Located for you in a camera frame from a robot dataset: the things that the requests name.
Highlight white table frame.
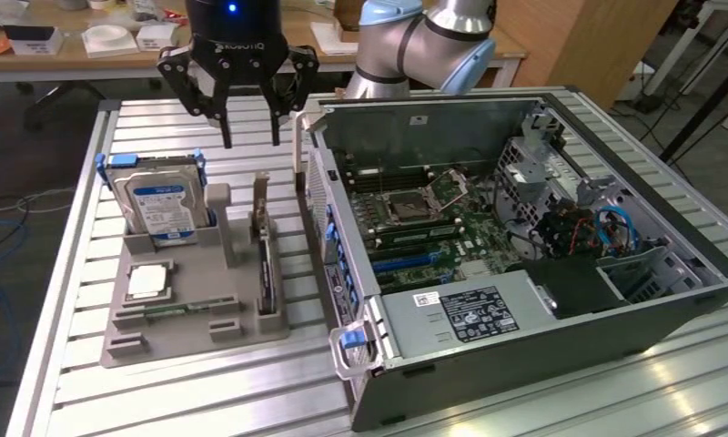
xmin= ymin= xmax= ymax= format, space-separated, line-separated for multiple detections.
xmin=640 ymin=0 xmax=728 ymax=129

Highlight red and black twisted wire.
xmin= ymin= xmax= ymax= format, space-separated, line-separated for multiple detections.
xmin=567 ymin=212 xmax=591 ymax=257

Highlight white paper stack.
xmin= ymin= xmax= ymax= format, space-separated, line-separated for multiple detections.
xmin=308 ymin=20 xmax=361 ymax=56

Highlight black RAM slot bank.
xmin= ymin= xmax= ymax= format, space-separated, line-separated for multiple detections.
xmin=344 ymin=164 xmax=439 ymax=193
xmin=363 ymin=218 xmax=465 ymax=249

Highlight blue expansion slot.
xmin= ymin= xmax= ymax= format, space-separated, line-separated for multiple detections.
xmin=371 ymin=251 xmax=439 ymax=275

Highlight wooden cabinet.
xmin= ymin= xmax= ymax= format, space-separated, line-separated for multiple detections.
xmin=511 ymin=0 xmax=681 ymax=111

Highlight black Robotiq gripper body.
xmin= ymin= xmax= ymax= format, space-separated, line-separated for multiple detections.
xmin=185 ymin=0 xmax=290 ymax=87

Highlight grey plastic parts rack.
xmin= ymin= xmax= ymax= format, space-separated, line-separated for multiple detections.
xmin=100 ymin=170 xmax=293 ymax=370

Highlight small white cardboard box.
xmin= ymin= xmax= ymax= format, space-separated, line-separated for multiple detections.
xmin=134 ymin=25 xmax=182 ymax=52

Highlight black chair base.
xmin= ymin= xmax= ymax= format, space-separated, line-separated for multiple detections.
xmin=16 ymin=79 xmax=109 ymax=132

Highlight white box with black lid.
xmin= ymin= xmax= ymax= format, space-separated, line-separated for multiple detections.
xmin=6 ymin=25 xmax=66 ymax=56

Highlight grey power supply with label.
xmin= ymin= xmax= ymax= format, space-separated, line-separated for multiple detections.
xmin=377 ymin=270 xmax=560 ymax=361

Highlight green RAM stick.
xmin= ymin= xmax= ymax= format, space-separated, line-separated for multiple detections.
xmin=144 ymin=301 xmax=212 ymax=316

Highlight grey metal disk bay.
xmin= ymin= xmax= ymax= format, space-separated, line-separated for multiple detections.
xmin=573 ymin=175 xmax=712 ymax=305

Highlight hard disk in blue caddy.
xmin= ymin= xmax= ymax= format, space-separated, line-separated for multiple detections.
xmin=94 ymin=147 xmax=218 ymax=250

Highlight blue data wire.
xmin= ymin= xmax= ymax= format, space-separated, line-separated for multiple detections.
xmin=592 ymin=204 xmax=640 ymax=257

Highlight CPU socket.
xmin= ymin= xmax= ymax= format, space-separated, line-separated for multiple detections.
xmin=385 ymin=189 xmax=437 ymax=225

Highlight metal socket cover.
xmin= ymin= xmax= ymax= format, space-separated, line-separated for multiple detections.
xmin=424 ymin=167 xmax=473 ymax=205

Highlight grey floor cable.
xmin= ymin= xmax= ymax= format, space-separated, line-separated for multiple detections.
xmin=0 ymin=185 xmax=74 ymax=216

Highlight wooden desk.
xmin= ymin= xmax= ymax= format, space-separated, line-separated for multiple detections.
xmin=0 ymin=0 xmax=531 ymax=100

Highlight RAM stick with white label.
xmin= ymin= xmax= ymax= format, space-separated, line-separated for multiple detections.
xmin=372 ymin=222 xmax=464 ymax=243

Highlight silver CPU chip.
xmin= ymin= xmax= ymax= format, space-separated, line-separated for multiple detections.
xmin=125 ymin=265 xmax=172 ymax=300

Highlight graphics card with metal bracket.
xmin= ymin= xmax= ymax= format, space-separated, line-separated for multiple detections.
xmin=250 ymin=171 xmax=280 ymax=316

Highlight blue floor cable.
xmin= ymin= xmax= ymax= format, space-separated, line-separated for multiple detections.
xmin=0 ymin=195 xmax=25 ymax=389

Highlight perforated metal drive cage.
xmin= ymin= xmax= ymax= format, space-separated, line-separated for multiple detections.
xmin=492 ymin=135 xmax=585 ymax=229

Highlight black open PC case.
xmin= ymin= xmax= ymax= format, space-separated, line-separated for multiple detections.
xmin=292 ymin=86 xmax=728 ymax=433

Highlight black stand pole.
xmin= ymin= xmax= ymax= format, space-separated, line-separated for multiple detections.
xmin=659 ymin=54 xmax=728 ymax=163

